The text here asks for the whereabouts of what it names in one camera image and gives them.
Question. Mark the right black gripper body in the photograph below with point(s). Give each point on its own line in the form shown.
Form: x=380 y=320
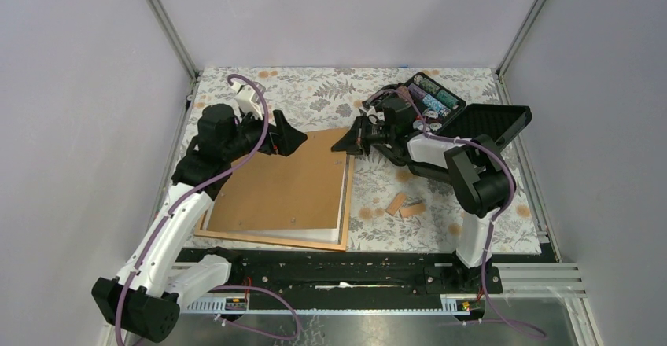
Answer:
x=381 y=134

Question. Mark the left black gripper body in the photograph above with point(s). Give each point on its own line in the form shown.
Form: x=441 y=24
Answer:
x=249 y=134

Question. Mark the brown cardboard backing board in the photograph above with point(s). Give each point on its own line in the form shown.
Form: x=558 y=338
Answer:
x=300 y=191

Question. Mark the wooden picture frame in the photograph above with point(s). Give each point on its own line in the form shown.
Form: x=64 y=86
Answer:
x=281 y=237

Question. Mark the printed photo of plant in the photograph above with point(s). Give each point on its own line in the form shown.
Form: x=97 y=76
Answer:
x=332 y=235

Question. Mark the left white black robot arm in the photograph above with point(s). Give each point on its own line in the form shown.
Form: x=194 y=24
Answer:
x=172 y=229

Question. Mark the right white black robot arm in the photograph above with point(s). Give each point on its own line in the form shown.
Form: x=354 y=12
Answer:
x=465 y=153

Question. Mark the black poker chip case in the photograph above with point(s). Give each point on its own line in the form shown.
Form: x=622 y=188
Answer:
x=448 y=115

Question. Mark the small wooden block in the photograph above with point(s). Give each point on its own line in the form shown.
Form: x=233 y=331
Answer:
x=412 y=210
x=396 y=203

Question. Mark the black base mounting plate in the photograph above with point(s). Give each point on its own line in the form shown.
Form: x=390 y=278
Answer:
x=357 y=280

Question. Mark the aluminium rail frame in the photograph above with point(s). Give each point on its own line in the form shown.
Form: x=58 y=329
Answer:
x=535 y=280

